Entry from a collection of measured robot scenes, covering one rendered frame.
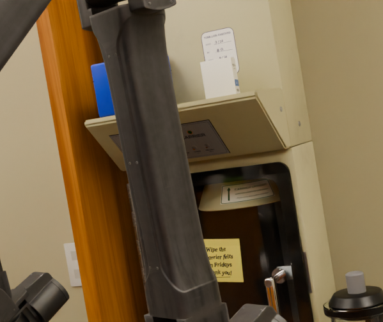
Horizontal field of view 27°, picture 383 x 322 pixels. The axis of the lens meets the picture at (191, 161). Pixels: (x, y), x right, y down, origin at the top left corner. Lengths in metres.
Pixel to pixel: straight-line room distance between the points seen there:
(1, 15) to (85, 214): 0.77
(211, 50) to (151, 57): 0.59
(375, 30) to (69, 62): 0.65
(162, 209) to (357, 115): 1.01
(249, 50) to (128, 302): 0.53
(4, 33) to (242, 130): 0.65
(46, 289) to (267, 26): 0.55
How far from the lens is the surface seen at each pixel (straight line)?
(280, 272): 1.36
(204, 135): 1.31
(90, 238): 1.44
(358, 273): 1.26
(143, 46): 0.78
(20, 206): 2.19
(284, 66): 1.36
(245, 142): 1.31
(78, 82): 1.47
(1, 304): 1.24
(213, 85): 1.28
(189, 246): 0.80
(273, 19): 1.34
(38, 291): 1.29
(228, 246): 1.39
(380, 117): 1.73
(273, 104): 1.28
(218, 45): 1.37
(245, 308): 0.90
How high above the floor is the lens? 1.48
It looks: 3 degrees down
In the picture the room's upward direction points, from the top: 9 degrees counter-clockwise
